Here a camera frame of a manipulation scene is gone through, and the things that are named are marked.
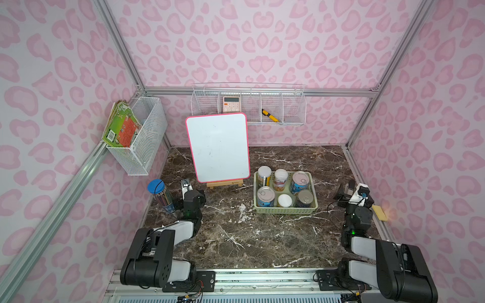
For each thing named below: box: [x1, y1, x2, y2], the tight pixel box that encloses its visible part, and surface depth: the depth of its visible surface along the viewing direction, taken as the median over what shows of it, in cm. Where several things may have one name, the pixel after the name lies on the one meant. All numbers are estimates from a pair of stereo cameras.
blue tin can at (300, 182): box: [290, 171, 311, 196], surface depth 93 cm
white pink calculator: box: [222, 95, 241, 113], surface depth 97 cm
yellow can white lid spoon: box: [257, 165, 273, 187], surface depth 93 cm
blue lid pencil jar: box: [147, 179, 175, 214], surface depth 83 cm
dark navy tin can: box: [296, 189, 314, 208], surface depth 87 cm
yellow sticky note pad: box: [371, 205, 388, 222], surface depth 97 cm
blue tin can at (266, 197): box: [257, 185, 276, 208], surface depth 88 cm
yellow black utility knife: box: [261, 108, 280, 123], surface depth 100 cm
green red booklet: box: [102, 99, 142, 148], surface depth 73 cm
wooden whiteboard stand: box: [206, 179, 244, 190], surface depth 100 cm
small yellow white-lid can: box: [277, 193, 293, 208], surface depth 90 cm
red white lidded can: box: [274, 168, 289, 192], surface depth 94 cm
